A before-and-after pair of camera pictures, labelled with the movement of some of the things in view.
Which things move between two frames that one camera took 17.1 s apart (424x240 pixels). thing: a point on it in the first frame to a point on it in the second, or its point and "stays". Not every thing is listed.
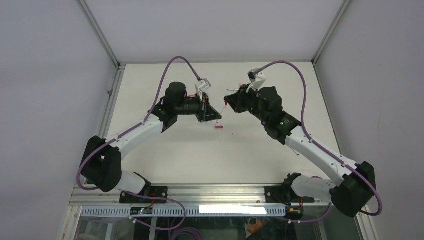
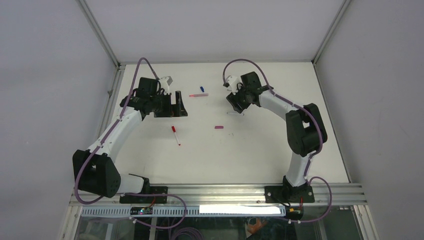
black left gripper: [207, 112] to [172, 110]
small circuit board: [145, 210] stays
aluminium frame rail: [92, 195] stays
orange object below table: [259, 224] stays
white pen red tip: [226, 103] to [177, 139]
